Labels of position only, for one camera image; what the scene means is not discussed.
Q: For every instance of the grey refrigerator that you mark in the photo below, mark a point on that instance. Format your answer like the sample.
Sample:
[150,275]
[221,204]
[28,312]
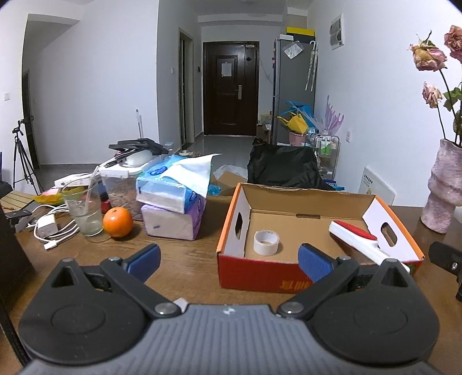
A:
[288,83]

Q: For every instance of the yellow black box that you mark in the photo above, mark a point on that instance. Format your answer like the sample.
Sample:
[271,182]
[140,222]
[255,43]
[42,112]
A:
[299,30]

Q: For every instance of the wooden slatted stool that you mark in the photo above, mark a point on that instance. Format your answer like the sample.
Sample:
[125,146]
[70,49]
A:
[18,198]

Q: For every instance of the small red item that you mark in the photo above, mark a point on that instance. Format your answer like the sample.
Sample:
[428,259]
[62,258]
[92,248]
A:
[105,206]

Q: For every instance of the white tape roll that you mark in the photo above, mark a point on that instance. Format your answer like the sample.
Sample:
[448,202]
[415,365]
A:
[258,250]

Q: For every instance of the clear plastic food container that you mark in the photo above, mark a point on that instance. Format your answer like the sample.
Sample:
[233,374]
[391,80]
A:
[119,194]

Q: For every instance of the pink textured vase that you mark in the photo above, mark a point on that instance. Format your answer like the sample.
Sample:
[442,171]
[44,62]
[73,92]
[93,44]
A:
[445,187]

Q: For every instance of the purple plastic rack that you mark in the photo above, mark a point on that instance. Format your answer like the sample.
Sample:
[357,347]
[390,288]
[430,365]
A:
[334,119]

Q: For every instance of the black device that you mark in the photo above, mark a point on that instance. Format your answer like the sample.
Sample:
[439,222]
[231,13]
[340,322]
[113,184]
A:
[11,252]

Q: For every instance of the blue plastic bag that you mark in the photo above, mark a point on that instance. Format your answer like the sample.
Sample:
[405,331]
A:
[303,108]

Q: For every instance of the metal rolling cart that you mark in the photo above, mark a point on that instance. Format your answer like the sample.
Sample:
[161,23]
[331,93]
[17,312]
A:
[326,144]

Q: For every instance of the pink bucket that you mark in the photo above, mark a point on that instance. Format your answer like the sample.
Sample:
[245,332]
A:
[296,139]

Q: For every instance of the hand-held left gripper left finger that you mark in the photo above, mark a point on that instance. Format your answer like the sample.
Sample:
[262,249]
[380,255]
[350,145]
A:
[146,258]

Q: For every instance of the white flat panel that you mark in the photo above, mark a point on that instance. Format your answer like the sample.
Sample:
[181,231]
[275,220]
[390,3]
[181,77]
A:
[375,187]

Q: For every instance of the clear drinking straw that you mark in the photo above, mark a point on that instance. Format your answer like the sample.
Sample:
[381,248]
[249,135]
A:
[93,184]

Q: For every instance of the dried rose bouquet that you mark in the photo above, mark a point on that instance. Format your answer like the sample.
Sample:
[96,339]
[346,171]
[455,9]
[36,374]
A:
[427,54]

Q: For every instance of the white wall socket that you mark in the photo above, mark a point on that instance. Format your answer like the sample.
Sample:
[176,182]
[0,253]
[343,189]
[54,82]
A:
[349,135]

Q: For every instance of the black tripod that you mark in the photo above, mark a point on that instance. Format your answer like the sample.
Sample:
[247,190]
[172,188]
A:
[17,144]

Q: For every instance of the orange fruit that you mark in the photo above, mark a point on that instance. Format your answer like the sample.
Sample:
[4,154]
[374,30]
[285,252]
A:
[118,223]

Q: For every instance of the black stacked trays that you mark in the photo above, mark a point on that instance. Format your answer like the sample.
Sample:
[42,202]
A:
[140,144]

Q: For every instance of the open brown cardboard box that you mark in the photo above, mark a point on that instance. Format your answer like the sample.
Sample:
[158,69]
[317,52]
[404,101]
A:
[231,180]

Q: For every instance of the paper sheet on door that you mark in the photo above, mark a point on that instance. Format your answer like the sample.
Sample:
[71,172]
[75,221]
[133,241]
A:
[226,69]

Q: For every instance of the purple tissue pack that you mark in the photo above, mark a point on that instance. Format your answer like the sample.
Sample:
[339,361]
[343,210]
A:
[169,225]

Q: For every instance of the white red lint brush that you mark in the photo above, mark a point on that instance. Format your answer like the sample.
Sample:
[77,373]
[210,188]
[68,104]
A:
[352,236]

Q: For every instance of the white flat box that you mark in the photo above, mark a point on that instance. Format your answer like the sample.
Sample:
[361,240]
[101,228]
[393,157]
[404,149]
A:
[72,178]

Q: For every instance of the yellow bag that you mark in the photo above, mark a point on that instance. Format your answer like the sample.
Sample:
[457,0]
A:
[297,122]

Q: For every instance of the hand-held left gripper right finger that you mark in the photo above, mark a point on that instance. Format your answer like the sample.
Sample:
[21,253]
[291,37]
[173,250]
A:
[314,263]

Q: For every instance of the orange red cardboard box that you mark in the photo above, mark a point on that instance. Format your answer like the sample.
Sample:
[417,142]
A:
[252,274]

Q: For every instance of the blue tissue pack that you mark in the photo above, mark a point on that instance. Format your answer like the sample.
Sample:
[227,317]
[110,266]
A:
[162,191]

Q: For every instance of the dark entrance door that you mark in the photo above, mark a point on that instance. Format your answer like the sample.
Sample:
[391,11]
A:
[231,108]

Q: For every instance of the clear bag on refrigerator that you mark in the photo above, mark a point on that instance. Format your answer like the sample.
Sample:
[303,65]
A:
[292,50]

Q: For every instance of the dark side door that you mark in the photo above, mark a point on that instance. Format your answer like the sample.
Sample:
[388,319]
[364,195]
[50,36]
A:
[186,90]

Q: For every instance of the small cardboard box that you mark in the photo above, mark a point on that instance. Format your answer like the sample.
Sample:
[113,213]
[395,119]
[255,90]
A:
[264,133]

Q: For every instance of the white mop pole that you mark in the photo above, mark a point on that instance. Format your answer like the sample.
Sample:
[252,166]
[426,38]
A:
[138,122]

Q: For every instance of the clear folded umbrella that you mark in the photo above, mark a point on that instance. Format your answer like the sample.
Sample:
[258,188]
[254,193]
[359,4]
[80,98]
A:
[311,65]

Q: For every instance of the clear glass cup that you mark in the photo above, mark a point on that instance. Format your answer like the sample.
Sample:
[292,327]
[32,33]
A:
[88,223]

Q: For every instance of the white charger adapter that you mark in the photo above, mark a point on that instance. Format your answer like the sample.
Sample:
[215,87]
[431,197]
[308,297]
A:
[47,227]

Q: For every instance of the black bag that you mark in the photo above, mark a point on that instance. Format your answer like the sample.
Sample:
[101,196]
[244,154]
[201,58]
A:
[285,166]

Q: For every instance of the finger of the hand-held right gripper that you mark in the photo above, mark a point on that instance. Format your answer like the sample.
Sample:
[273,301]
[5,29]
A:
[445,258]

